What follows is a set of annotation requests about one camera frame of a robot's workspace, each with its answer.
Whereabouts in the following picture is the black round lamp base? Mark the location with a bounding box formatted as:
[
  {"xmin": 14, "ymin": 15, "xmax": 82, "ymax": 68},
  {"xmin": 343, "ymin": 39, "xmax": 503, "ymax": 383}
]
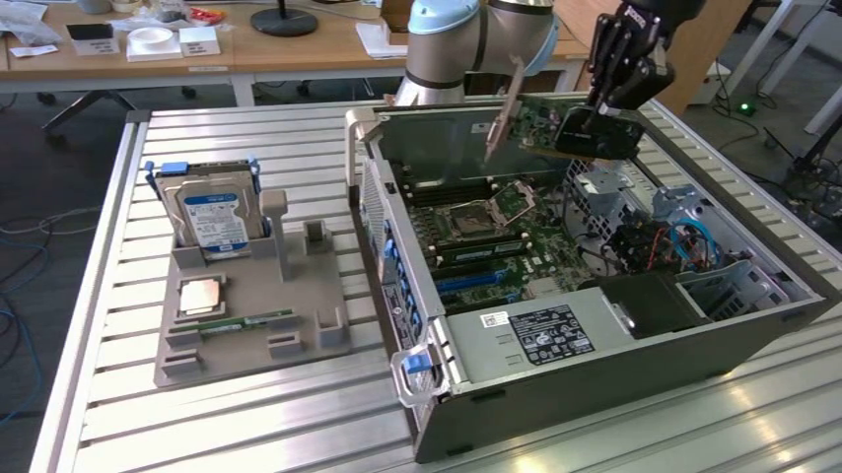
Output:
[{"xmin": 248, "ymin": 0, "xmax": 320, "ymax": 37}]

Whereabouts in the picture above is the copper-coloured CPU chip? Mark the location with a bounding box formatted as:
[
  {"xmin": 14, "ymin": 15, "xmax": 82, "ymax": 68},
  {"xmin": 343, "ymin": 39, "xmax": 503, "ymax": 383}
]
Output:
[{"xmin": 179, "ymin": 277, "xmax": 224, "ymax": 315}]

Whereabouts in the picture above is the green graphics card black shroud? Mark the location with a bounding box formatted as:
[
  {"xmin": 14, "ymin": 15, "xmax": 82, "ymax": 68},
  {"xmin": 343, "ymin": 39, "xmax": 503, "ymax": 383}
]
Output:
[{"xmin": 483, "ymin": 53, "xmax": 646, "ymax": 163}]

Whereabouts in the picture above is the grey floor cable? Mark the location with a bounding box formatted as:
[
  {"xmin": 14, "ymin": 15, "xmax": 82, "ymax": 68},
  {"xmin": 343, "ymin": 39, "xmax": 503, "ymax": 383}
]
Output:
[{"xmin": 0, "ymin": 205, "xmax": 101, "ymax": 237}]

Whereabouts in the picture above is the white box red button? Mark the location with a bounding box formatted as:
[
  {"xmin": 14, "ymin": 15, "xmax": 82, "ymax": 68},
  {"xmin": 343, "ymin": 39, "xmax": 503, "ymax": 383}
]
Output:
[{"xmin": 690, "ymin": 61, "xmax": 732, "ymax": 107}]

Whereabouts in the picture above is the wooden cabinet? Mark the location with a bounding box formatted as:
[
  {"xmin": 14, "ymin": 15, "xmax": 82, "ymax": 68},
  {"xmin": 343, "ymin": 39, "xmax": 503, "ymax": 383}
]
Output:
[{"xmin": 551, "ymin": 0, "xmax": 755, "ymax": 115}]

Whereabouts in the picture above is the blue case latch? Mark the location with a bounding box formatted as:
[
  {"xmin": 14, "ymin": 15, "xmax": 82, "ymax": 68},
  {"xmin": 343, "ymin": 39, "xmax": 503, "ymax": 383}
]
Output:
[{"xmin": 399, "ymin": 354, "xmax": 429, "ymax": 390}]

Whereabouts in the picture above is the hard disk in blue carrier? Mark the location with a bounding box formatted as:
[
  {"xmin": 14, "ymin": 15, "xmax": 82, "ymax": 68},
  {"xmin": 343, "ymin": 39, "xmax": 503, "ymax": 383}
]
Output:
[{"xmin": 141, "ymin": 156, "xmax": 265, "ymax": 263}]

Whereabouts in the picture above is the silver socket cover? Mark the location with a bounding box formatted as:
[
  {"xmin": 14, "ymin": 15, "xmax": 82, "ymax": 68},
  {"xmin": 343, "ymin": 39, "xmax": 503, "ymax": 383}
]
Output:
[{"xmin": 487, "ymin": 177, "xmax": 539, "ymax": 219}]

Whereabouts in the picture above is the black and white box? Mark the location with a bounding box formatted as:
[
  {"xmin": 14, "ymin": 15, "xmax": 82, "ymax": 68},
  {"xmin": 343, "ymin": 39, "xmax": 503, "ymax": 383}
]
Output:
[{"xmin": 64, "ymin": 23, "xmax": 122, "ymax": 56}]

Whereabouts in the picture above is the white square box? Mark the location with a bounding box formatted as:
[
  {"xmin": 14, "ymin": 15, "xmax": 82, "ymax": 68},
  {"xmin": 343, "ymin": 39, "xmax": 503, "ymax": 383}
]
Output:
[{"xmin": 177, "ymin": 25, "xmax": 221, "ymax": 57}]

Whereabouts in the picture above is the thin red wire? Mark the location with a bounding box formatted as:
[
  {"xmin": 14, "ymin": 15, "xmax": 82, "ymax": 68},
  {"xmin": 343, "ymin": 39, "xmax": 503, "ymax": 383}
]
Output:
[{"xmin": 643, "ymin": 221, "xmax": 691, "ymax": 272}]

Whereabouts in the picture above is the blue expansion slot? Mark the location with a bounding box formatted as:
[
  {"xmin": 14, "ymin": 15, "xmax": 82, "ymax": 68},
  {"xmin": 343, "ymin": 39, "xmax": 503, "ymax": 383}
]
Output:
[{"xmin": 432, "ymin": 269, "xmax": 503, "ymax": 296}]

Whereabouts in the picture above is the black wheeled chair base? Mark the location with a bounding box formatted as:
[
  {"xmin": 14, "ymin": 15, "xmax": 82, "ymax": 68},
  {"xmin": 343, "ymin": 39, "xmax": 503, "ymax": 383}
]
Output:
[{"xmin": 36, "ymin": 86, "xmax": 199, "ymax": 147}]

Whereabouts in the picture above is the clear plastic bag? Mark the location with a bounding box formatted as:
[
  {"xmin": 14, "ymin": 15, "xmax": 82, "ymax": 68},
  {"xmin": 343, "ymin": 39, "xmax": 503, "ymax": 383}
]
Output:
[{"xmin": 0, "ymin": 2, "xmax": 64, "ymax": 45}]

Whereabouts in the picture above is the silver metal drive cage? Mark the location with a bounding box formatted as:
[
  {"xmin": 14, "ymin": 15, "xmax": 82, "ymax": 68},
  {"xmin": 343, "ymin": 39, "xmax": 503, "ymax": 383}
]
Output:
[{"xmin": 563, "ymin": 158, "xmax": 708, "ymax": 233}]

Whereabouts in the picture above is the black equipment stand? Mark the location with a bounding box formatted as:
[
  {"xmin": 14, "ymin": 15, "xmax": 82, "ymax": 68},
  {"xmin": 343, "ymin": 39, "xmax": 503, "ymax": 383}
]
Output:
[{"xmin": 762, "ymin": 93, "xmax": 842, "ymax": 223}]

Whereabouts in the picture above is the silver disk bay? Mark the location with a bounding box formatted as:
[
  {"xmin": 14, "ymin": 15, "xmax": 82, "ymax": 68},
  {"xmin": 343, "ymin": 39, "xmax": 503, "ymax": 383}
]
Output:
[{"xmin": 674, "ymin": 259, "xmax": 792, "ymax": 322}]

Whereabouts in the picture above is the open grey PC case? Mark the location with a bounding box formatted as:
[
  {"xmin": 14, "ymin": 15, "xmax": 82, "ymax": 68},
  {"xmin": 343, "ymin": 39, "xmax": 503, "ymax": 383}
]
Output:
[{"xmin": 344, "ymin": 92, "xmax": 827, "ymax": 465}]

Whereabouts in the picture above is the white paper stack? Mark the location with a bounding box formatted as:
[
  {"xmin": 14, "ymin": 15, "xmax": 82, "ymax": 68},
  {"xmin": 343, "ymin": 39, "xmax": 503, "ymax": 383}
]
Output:
[{"xmin": 353, "ymin": 22, "xmax": 411, "ymax": 59}]

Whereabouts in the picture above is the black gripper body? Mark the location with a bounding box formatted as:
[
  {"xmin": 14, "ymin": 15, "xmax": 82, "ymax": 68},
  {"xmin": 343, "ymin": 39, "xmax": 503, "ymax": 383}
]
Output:
[{"xmin": 620, "ymin": 0, "xmax": 710, "ymax": 55}]

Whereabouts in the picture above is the white table frame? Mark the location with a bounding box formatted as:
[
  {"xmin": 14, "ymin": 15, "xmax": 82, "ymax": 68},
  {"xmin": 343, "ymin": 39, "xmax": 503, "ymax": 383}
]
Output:
[{"xmin": 719, "ymin": 0, "xmax": 842, "ymax": 135}]

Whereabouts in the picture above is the green motherboard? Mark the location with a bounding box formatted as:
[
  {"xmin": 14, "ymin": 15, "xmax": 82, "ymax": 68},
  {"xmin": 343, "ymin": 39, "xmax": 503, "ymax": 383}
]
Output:
[{"xmin": 391, "ymin": 162, "xmax": 598, "ymax": 316}]

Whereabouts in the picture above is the grey parts rack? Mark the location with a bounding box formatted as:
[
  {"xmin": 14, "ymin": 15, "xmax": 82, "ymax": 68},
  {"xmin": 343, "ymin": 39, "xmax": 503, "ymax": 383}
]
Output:
[{"xmin": 152, "ymin": 189, "xmax": 353, "ymax": 390}]

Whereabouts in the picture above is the CPU socket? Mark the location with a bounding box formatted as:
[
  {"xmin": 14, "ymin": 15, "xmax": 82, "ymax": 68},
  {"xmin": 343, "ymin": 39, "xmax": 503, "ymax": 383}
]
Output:
[{"xmin": 440, "ymin": 200, "xmax": 513, "ymax": 243}]

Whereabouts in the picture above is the silver chipset heat sink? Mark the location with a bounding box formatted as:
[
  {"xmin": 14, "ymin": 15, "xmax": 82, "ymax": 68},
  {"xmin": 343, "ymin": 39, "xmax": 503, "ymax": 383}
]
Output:
[{"xmin": 524, "ymin": 277, "xmax": 568, "ymax": 298}]

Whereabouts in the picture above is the blue floor cable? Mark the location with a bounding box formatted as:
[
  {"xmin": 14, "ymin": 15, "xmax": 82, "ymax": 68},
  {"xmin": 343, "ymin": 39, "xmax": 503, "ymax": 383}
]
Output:
[{"xmin": 0, "ymin": 236, "xmax": 50, "ymax": 425}]

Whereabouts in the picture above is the blue SATA wire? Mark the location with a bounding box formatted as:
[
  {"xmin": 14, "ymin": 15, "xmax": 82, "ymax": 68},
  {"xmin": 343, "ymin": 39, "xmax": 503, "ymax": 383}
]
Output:
[{"xmin": 668, "ymin": 215, "xmax": 724, "ymax": 273}]

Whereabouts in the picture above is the grey power supply unit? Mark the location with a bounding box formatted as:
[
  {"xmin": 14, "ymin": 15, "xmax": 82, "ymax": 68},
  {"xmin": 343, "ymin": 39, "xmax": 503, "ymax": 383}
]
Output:
[{"xmin": 443, "ymin": 287, "xmax": 638, "ymax": 386}]

